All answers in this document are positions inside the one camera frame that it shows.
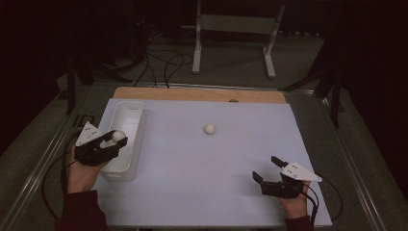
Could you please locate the white plastic bin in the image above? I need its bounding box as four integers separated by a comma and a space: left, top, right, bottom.
100, 100, 145, 183

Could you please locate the black floor cable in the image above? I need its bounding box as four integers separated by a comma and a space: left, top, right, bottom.
145, 49, 194, 89
133, 52, 159, 89

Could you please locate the person's right hand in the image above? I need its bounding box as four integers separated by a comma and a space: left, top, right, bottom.
277, 181, 312, 220

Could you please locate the pale table cover sheet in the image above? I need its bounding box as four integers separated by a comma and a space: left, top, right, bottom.
60, 97, 334, 229

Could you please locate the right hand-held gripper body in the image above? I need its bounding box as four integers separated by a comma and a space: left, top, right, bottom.
260, 161, 323, 199

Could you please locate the left hand-held gripper cable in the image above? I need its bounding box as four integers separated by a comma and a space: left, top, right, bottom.
41, 123, 94, 222

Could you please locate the black stand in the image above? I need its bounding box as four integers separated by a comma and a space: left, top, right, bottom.
278, 18, 346, 129
65, 54, 133, 116

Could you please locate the metal floor rail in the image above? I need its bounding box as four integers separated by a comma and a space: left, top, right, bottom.
0, 84, 97, 231
316, 90, 388, 231

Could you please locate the white ball with dark mark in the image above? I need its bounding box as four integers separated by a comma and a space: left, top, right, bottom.
111, 130, 127, 144

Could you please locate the right hand-held gripper cable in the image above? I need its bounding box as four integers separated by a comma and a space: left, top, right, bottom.
299, 172, 344, 230

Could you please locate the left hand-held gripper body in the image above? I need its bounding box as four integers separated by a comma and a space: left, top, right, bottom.
74, 121, 121, 167

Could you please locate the white metal stand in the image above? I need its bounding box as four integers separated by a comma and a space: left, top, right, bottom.
181, 0, 287, 80

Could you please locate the hand-held gripper cable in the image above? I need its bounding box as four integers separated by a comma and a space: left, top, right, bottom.
299, 172, 344, 230
41, 123, 94, 222

